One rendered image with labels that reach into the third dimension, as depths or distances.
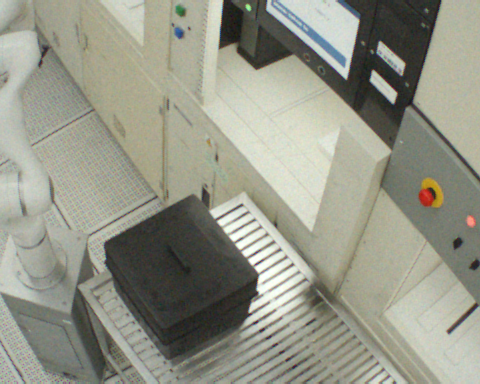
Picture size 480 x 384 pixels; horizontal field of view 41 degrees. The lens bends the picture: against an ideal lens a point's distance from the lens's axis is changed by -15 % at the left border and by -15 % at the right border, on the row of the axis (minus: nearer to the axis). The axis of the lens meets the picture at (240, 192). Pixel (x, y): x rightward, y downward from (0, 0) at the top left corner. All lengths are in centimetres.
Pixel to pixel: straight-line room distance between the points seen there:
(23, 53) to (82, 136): 175
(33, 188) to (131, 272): 33
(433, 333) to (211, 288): 65
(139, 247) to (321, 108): 80
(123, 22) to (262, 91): 62
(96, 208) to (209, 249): 134
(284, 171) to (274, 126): 17
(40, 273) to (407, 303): 105
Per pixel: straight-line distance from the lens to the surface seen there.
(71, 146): 329
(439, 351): 194
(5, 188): 173
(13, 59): 162
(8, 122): 166
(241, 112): 224
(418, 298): 198
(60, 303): 202
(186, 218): 183
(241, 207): 217
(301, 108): 227
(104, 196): 311
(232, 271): 176
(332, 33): 151
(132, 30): 255
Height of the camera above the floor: 256
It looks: 55 degrees down
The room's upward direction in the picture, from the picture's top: 7 degrees clockwise
